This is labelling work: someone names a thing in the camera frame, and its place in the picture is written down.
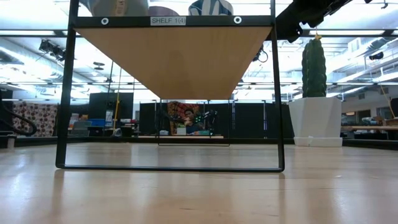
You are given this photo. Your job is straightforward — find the white angular planter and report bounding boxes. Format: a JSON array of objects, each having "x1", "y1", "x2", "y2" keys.
[{"x1": 288, "y1": 96, "x2": 343, "y2": 148}]

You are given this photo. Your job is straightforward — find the black ceiling spotlight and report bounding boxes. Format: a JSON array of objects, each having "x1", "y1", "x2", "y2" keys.
[{"x1": 38, "y1": 39, "x2": 67, "y2": 62}]

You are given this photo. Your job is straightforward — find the black curved hose loop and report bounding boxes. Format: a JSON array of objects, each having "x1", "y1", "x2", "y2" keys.
[{"x1": 0, "y1": 90, "x2": 38, "y2": 137}]

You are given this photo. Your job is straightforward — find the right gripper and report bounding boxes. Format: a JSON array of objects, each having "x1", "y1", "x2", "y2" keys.
[{"x1": 274, "y1": 0, "x2": 354, "y2": 44}]

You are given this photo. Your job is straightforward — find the white shelf label sticker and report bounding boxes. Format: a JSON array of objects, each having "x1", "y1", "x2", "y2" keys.
[{"x1": 150, "y1": 16, "x2": 187, "y2": 26}]

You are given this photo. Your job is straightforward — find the person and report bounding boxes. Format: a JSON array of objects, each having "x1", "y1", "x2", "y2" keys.
[{"x1": 182, "y1": 108, "x2": 203, "y2": 136}]

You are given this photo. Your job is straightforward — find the black partition panels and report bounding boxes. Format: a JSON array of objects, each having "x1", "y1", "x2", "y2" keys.
[{"x1": 139, "y1": 101, "x2": 295, "y2": 140}]

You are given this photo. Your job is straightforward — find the white blue patterned mug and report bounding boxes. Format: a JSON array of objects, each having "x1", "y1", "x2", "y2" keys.
[{"x1": 188, "y1": 0, "x2": 234, "y2": 17}]

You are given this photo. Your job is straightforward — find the light blue mug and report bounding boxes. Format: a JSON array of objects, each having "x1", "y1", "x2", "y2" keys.
[{"x1": 79, "y1": 0, "x2": 150, "y2": 17}]

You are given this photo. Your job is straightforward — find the distant wooden table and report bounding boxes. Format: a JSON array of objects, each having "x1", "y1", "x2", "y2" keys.
[{"x1": 341, "y1": 125, "x2": 398, "y2": 132}]

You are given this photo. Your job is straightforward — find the black table frame rails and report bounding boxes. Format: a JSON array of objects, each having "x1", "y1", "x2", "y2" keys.
[{"x1": 14, "y1": 136, "x2": 398, "y2": 151}]

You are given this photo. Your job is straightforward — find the pink ribbed mug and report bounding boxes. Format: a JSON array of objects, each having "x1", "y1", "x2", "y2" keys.
[{"x1": 147, "y1": 5, "x2": 180, "y2": 17}]

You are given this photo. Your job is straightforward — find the orange patterned tapestry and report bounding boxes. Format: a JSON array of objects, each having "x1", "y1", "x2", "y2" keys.
[{"x1": 167, "y1": 101, "x2": 200, "y2": 135}]

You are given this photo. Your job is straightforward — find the blue bin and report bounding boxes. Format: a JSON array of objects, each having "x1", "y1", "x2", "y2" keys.
[{"x1": 86, "y1": 118, "x2": 107, "y2": 128}]

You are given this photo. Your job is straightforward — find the yellow pole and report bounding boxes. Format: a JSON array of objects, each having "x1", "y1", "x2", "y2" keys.
[{"x1": 113, "y1": 68, "x2": 123, "y2": 132}]

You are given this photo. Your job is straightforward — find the grey chair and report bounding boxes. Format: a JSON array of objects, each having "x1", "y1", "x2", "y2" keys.
[{"x1": 68, "y1": 120, "x2": 93, "y2": 137}]

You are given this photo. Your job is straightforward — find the dotted patterned cloth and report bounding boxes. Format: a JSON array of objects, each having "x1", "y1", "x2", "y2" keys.
[{"x1": 12, "y1": 101, "x2": 59, "y2": 138}]

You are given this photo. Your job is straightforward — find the hanging black cable loop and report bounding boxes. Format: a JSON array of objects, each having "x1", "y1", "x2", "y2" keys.
[{"x1": 253, "y1": 45, "x2": 269, "y2": 63}]

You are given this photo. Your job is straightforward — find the black frame wooden shelf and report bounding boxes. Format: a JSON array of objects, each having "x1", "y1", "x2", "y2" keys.
[{"x1": 55, "y1": 0, "x2": 286, "y2": 174}]

